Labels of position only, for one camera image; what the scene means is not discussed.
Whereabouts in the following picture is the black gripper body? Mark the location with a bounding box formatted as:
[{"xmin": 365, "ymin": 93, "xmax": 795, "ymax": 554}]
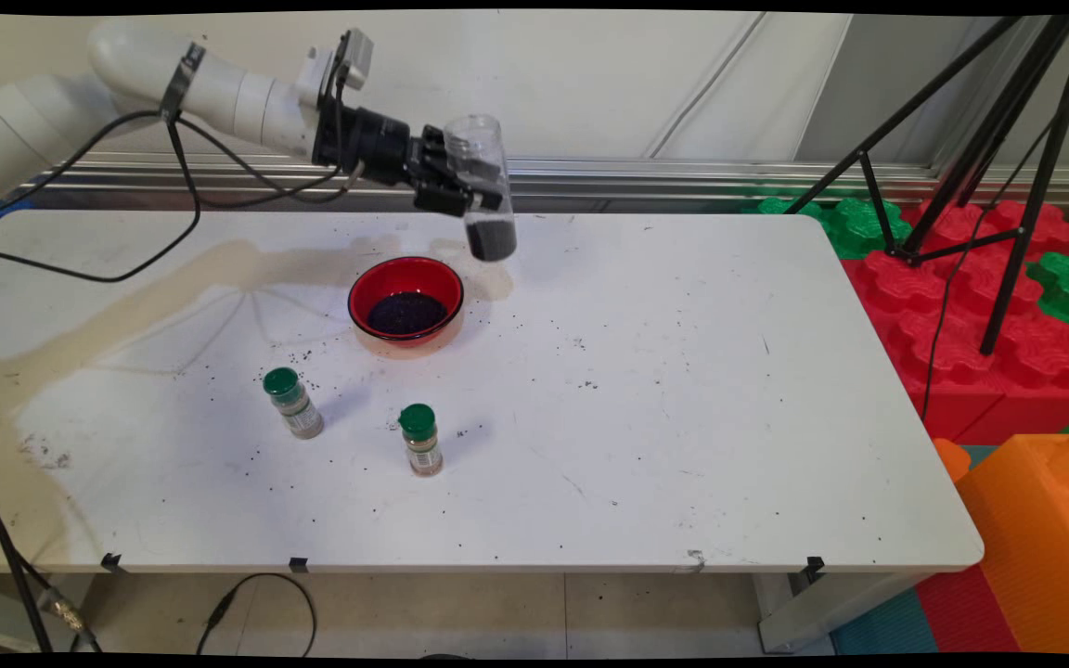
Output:
[{"xmin": 311, "ymin": 104, "xmax": 431, "ymax": 192}]

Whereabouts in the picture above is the black cable with metal connector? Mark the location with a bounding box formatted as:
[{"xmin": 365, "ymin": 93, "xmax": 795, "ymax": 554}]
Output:
[{"xmin": 0, "ymin": 462, "xmax": 105, "ymax": 656}]

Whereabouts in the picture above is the black tripod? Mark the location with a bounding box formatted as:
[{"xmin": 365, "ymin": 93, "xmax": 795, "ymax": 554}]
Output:
[{"xmin": 780, "ymin": 14, "xmax": 1069, "ymax": 358}]

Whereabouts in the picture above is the green capped spice bottle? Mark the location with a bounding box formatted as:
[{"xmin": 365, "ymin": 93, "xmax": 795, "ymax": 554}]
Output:
[
  {"xmin": 263, "ymin": 367, "xmax": 326, "ymax": 440},
  {"xmin": 399, "ymin": 404, "xmax": 445, "ymax": 478}
]

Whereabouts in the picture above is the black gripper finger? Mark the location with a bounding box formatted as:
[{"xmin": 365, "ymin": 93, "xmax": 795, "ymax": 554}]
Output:
[
  {"xmin": 412, "ymin": 171, "xmax": 506, "ymax": 221},
  {"xmin": 420, "ymin": 124, "xmax": 461, "ymax": 170}
]

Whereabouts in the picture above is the teal floor mat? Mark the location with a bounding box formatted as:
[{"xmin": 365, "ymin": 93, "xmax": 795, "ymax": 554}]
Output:
[{"xmin": 830, "ymin": 586, "xmax": 940, "ymax": 656}]

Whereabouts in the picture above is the black floor cable loop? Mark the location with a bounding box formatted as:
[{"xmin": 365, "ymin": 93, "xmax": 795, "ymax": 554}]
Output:
[{"xmin": 195, "ymin": 572, "xmax": 317, "ymax": 658}]

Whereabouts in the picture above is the large orange foam block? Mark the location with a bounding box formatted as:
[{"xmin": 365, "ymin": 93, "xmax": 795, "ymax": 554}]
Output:
[{"xmin": 957, "ymin": 430, "xmax": 1069, "ymax": 656}]

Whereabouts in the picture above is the red floor mat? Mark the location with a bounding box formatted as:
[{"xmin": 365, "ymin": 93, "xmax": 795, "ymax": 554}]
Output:
[{"xmin": 913, "ymin": 564, "xmax": 1024, "ymax": 656}]

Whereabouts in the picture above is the aluminium rail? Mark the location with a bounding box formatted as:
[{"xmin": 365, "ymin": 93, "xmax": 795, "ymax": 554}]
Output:
[{"xmin": 19, "ymin": 153, "xmax": 1069, "ymax": 216}]

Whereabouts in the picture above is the black arm strap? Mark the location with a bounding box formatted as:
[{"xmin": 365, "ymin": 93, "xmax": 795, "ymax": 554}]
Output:
[{"xmin": 158, "ymin": 41, "xmax": 208, "ymax": 123}]

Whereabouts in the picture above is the red bowl with black grains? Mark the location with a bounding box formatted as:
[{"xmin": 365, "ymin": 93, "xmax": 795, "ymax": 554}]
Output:
[{"xmin": 347, "ymin": 256, "xmax": 466, "ymax": 359}]

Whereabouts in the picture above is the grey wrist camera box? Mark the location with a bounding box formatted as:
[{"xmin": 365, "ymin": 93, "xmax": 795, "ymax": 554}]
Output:
[{"xmin": 297, "ymin": 27, "xmax": 377, "ymax": 109}]

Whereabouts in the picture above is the clear plastic jar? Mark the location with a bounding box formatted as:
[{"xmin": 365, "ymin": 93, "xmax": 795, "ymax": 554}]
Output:
[{"xmin": 442, "ymin": 112, "xmax": 519, "ymax": 264}]

